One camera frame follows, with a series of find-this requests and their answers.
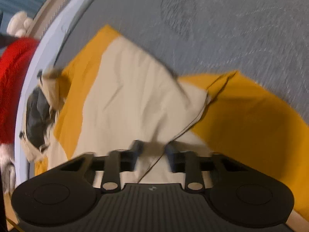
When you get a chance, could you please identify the cream folded blanket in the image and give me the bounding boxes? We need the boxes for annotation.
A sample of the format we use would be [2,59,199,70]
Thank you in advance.
[0,143,16,195]

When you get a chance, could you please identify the red folded blanket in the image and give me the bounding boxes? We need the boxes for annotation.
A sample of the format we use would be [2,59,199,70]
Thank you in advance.
[0,38,39,143]

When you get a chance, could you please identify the wooden bed frame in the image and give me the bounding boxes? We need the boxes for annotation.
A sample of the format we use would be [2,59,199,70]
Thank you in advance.
[26,0,69,39]

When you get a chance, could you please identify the beige and yellow hooded jacket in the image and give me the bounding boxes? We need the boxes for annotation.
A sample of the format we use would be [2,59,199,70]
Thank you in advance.
[20,26,308,219]

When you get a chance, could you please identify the grey quilted mattress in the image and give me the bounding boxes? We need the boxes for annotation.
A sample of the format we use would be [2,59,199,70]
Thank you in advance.
[56,0,308,119]

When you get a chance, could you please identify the white plush toy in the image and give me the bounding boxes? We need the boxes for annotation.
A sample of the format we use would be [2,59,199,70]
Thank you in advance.
[6,10,33,38]

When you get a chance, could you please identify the light blue folded sheet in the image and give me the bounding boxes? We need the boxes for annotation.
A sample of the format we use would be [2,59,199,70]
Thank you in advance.
[14,0,94,185]

